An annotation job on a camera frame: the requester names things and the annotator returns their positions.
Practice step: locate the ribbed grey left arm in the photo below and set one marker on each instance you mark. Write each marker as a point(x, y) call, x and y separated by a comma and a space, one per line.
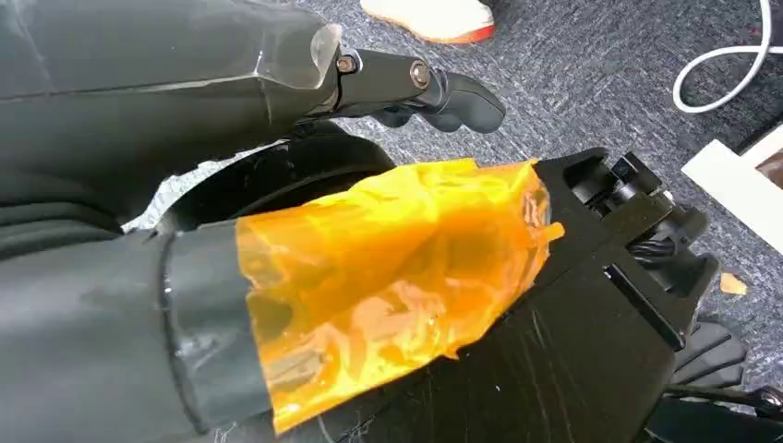
point(49, 223)

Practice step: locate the white furniture base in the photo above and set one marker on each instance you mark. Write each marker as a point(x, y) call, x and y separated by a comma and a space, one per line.
point(734, 189)

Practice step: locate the white shoe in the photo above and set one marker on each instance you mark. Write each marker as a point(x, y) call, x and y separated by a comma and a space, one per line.
point(434, 18)

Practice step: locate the tan floor scrap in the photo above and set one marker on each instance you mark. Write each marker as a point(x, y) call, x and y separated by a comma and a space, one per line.
point(733, 285)

